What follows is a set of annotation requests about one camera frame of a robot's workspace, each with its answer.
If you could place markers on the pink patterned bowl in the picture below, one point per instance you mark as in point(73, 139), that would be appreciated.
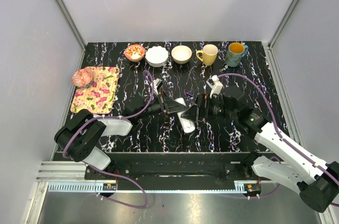
point(83, 77)

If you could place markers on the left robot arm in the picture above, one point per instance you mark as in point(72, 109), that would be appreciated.
point(81, 134)

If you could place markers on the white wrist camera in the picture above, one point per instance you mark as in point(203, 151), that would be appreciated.
point(215, 85)
point(157, 84)

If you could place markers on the blue butterfly mug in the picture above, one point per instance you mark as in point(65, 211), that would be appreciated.
point(236, 51)

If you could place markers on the floral rectangular tray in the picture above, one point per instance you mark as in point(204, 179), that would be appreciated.
point(98, 97)

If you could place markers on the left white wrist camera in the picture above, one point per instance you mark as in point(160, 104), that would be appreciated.
point(157, 84)

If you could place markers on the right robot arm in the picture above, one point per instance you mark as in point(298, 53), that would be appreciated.
point(312, 178)

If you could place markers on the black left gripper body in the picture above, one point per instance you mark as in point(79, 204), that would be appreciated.
point(161, 101)

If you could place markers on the cream round bowl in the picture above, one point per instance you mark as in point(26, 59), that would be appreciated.
point(181, 54)

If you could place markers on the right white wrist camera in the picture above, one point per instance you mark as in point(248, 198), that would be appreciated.
point(215, 85)

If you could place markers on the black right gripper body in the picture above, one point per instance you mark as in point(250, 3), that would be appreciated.
point(214, 108)

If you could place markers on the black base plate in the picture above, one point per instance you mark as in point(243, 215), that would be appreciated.
point(184, 171)

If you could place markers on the red patterned small bowl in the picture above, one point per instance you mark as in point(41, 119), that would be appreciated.
point(134, 52)

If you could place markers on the white scalloped bowl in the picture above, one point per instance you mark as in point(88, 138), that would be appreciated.
point(156, 56)

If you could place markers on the yellow mug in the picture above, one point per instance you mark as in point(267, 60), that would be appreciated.
point(208, 54)

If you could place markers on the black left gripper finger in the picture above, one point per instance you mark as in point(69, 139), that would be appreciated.
point(176, 109)
point(172, 103)

